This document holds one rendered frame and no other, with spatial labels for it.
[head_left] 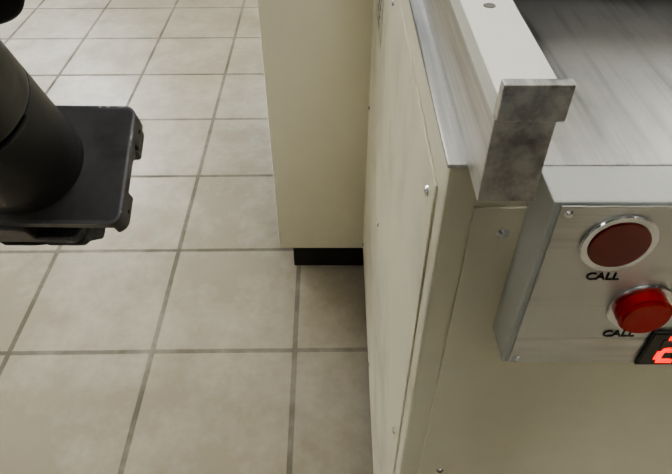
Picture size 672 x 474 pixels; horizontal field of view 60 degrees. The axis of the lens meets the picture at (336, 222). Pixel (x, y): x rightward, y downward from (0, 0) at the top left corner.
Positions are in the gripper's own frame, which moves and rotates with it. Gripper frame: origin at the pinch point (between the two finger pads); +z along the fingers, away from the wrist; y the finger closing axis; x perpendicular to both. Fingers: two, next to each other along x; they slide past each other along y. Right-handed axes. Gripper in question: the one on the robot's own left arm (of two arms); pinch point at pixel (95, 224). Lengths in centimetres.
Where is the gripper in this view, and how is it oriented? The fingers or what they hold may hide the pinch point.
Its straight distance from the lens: 40.7
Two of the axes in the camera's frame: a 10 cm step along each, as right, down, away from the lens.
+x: -0.1, 9.4, -3.5
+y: -10.0, -0.1, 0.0
